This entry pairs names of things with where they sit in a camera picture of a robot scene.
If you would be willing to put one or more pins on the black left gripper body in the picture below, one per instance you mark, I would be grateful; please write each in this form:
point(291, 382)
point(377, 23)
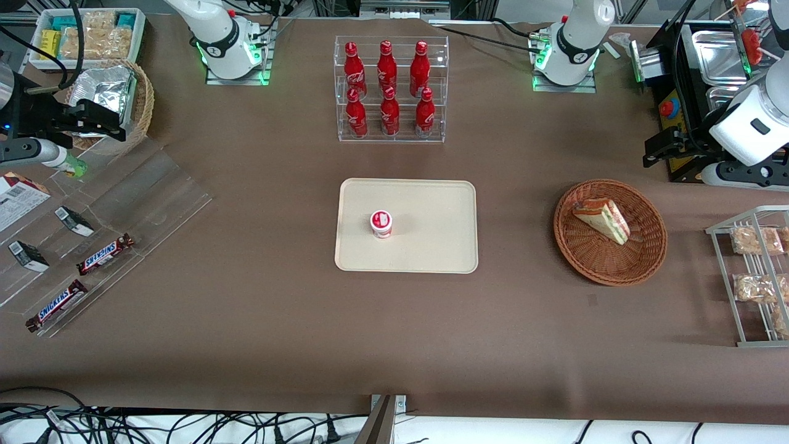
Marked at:
point(691, 141)

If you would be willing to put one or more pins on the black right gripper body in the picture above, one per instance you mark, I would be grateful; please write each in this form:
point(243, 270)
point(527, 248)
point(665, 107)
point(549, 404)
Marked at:
point(37, 115)

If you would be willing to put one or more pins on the triangular sandwich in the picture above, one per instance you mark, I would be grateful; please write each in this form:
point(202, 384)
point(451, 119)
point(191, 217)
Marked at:
point(601, 220)

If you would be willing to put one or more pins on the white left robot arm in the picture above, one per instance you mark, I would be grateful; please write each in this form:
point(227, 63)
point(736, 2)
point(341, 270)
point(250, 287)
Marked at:
point(570, 37)

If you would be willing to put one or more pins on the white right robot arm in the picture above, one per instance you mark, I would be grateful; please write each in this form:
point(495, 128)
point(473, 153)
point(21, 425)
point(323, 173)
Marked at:
point(216, 37)

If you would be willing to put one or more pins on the tan wicker basket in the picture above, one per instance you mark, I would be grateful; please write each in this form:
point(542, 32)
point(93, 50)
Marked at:
point(143, 105)

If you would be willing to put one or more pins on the steel warmer tray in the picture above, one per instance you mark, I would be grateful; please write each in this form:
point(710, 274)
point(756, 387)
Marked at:
point(718, 58)
point(718, 98)

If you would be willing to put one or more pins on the brown wicker basket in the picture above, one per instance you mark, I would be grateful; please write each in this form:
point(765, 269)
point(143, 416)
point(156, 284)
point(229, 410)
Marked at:
point(616, 262)

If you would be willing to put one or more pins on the beige plastic tray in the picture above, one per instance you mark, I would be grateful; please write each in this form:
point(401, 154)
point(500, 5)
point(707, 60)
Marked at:
point(425, 246)

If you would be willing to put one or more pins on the silver foil bag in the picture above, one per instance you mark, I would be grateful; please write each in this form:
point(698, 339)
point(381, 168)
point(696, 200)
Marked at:
point(108, 89)

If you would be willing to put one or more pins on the red emergency stop button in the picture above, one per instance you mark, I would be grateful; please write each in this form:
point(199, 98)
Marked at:
point(667, 109)

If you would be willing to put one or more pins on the small green bottle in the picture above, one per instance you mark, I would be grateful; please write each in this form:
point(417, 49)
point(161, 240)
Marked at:
point(74, 166)

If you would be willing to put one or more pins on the clear rice cracker pack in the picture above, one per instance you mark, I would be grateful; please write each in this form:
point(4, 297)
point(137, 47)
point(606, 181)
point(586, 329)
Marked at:
point(98, 43)
point(97, 20)

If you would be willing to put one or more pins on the yellow snack box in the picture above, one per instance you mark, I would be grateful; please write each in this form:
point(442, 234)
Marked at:
point(50, 44)

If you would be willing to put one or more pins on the black food warmer case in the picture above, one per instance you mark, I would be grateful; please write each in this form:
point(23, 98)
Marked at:
point(672, 61)

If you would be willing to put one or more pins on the red white paper carton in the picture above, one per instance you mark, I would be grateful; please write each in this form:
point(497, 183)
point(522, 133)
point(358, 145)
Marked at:
point(18, 200)

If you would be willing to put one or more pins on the white plastic bin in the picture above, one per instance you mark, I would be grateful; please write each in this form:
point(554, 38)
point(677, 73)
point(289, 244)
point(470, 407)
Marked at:
point(138, 37)

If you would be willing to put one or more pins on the clear acrylic display stand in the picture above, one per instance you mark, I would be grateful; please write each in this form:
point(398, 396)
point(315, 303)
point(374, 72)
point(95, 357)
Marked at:
point(154, 197)

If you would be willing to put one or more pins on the small black white box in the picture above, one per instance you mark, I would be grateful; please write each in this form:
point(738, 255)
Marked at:
point(74, 221)
point(28, 256)

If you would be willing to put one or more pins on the teal snack box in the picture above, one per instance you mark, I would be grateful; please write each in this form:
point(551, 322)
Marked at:
point(63, 23)
point(126, 20)

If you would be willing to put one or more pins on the white paper label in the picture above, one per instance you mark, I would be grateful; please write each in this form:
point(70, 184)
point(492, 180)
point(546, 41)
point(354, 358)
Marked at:
point(613, 49)

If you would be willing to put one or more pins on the red sausage on stick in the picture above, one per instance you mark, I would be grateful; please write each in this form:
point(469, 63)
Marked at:
point(751, 46)
point(743, 4)

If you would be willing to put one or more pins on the clear bagged pastry snack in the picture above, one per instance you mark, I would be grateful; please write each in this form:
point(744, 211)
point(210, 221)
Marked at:
point(785, 238)
point(781, 322)
point(755, 288)
point(757, 240)

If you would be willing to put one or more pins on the brown snickers bar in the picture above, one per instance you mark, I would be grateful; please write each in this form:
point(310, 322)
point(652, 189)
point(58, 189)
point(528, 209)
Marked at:
point(105, 254)
point(57, 306)

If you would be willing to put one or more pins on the red cola bottle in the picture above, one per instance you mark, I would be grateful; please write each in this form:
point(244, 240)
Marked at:
point(425, 117)
point(354, 68)
point(386, 65)
point(356, 117)
point(420, 68)
point(389, 116)

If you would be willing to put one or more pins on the clear acrylic bottle rack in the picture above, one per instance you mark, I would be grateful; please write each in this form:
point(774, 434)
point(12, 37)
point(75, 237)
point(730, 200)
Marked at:
point(391, 139)

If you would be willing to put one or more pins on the red white yogurt cup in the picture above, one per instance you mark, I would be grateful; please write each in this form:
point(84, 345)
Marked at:
point(381, 224)

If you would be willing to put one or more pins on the brown table cloth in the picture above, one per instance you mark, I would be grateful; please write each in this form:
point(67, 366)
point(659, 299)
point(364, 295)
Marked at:
point(394, 333)

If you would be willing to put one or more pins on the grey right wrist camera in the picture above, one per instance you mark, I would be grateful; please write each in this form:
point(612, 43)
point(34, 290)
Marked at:
point(31, 152)

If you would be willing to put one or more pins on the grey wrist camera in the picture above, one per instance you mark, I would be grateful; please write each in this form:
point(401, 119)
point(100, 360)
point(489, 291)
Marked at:
point(31, 152)
point(739, 176)

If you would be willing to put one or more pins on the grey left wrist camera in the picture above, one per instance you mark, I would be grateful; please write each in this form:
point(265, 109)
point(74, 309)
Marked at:
point(739, 176)

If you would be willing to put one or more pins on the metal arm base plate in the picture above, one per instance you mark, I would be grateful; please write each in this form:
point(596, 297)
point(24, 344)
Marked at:
point(542, 83)
point(262, 61)

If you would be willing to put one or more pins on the metal edge bracket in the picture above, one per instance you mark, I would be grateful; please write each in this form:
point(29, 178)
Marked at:
point(400, 402)

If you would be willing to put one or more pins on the grey camera post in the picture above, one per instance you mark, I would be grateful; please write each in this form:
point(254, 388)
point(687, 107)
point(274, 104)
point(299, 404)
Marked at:
point(377, 425)

